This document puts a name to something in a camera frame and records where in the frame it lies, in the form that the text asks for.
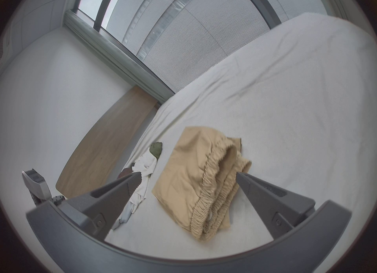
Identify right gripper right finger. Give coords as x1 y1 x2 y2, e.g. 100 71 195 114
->
236 172 316 242

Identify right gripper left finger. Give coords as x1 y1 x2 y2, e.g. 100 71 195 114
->
60 172 143 240

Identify tan shorts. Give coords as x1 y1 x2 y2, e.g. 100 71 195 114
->
151 126 253 241

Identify bed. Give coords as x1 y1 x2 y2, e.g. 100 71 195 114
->
55 12 377 252

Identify pale grey garment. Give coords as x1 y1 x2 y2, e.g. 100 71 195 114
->
113 203 132 230

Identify brown garment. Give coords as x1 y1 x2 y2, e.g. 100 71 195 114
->
118 167 134 180

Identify white garment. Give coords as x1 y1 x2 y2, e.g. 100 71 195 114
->
127 155 158 214

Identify green garment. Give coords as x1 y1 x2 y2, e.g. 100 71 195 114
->
148 141 164 159

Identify window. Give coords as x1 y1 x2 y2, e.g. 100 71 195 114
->
77 0 328 96

